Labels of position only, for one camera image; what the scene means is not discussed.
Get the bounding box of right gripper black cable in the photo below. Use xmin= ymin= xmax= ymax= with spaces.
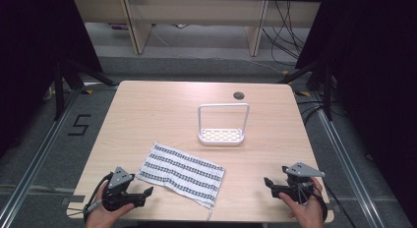
xmin=311 ymin=177 xmax=359 ymax=228

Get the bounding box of person's right hand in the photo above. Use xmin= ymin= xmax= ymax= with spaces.
xmin=277 ymin=177 xmax=325 ymax=228

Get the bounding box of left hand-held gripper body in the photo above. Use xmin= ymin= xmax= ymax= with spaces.
xmin=101 ymin=166 xmax=146 ymax=212

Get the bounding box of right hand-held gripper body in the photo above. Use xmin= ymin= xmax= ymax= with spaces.
xmin=271 ymin=161 xmax=327 ymax=205

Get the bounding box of aluminium floor rail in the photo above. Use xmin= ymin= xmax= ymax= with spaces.
xmin=311 ymin=91 xmax=387 ymax=228
xmin=0 ymin=88 xmax=83 ymax=228

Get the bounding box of bundle of black floor cables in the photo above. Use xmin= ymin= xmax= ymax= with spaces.
xmin=261 ymin=0 xmax=311 ymax=66

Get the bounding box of black metal stand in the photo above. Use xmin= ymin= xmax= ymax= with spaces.
xmin=52 ymin=55 xmax=120 ymax=122
xmin=278 ymin=59 xmax=338 ymax=123

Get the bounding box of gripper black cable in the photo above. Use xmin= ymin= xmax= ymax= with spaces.
xmin=311 ymin=177 xmax=359 ymax=228
xmin=82 ymin=171 xmax=114 ymax=224

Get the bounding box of person's left hand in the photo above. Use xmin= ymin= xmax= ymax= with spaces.
xmin=84 ymin=182 xmax=136 ymax=228

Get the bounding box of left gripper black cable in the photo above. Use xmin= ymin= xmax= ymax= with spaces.
xmin=82 ymin=171 xmax=114 ymax=224

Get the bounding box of white striped dishcloth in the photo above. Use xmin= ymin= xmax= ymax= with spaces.
xmin=135 ymin=141 xmax=226 ymax=210

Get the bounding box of white rack with handle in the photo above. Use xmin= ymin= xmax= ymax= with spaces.
xmin=197 ymin=102 xmax=251 ymax=147

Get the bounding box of light wooden shelf unit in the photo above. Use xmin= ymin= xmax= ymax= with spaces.
xmin=72 ymin=0 xmax=322 ymax=57

